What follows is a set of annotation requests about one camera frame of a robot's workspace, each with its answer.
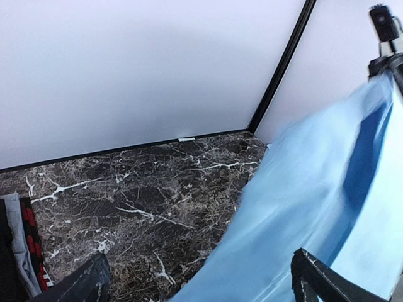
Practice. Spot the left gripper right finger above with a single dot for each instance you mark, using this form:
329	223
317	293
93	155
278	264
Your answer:
313	280

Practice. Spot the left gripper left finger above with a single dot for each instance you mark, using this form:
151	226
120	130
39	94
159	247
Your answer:
90	282

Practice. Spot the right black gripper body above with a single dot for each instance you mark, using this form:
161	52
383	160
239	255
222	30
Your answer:
381	64

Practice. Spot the light blue long sleeve shirt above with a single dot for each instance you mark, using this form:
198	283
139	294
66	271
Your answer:
330	184

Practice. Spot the folded grey shirt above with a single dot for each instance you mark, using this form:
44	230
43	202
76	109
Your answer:
24	267

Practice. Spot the folded black red printed shirt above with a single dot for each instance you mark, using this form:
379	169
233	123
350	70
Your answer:
34	244

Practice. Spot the right black frame post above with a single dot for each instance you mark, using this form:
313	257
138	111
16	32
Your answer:
282	65

